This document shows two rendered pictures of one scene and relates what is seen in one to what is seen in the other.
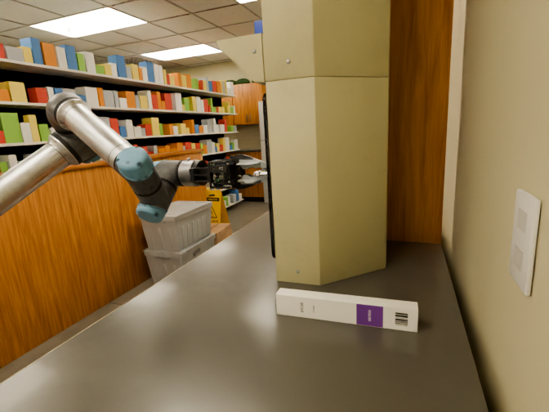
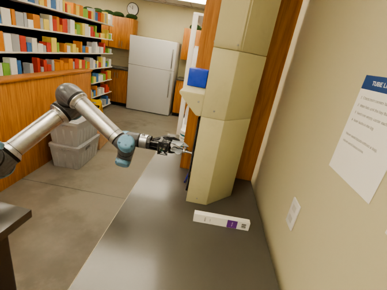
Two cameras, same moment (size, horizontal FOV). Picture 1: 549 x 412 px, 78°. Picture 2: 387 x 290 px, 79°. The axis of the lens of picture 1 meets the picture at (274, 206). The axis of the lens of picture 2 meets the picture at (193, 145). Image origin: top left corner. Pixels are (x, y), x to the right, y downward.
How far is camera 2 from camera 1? 0.56 m
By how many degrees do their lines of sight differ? 21
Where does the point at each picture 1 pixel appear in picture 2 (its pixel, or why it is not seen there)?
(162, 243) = (64, 140)
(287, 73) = (212, 116)
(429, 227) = (247, 173)
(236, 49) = (189, 98)
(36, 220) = not seen: outside the picture
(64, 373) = (115, 253)
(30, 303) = not seen: outside the picture
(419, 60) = (260, 100)
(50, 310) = not seen: outside the picture
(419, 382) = (251, 252)
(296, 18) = (222, 94)
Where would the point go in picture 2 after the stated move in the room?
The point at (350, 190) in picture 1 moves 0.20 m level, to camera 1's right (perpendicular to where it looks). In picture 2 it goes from (226, 166) to (259, 166)
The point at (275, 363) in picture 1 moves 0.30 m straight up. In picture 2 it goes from (201, 245) to (215, 184)
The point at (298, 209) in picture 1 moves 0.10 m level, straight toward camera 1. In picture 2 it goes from (203, 173) to (208, 183)
